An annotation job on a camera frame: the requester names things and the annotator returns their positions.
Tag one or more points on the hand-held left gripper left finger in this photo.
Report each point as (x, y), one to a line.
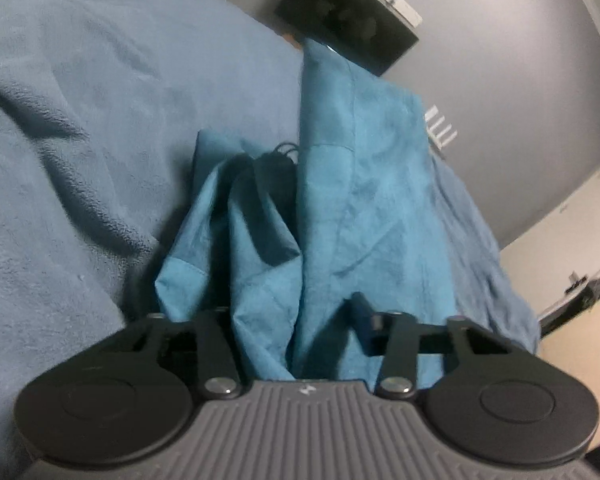
(212, 345)

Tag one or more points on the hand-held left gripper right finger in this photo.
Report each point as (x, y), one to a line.
(362, 321)

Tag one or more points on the teal garment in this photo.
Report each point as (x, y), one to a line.
(370, 200)

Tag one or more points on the white ribbed rack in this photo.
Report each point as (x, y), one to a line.
(441, 127)

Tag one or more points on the white door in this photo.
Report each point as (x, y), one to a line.
(555, 240)

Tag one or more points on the light blue fleece blanket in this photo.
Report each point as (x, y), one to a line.
(80, 110)

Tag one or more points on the wooden stand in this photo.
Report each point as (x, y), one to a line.
(294, 42)

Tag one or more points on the black flat screen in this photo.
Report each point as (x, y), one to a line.
(345, 15)

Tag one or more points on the white wall fixture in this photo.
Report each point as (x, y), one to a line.
(399, 5)

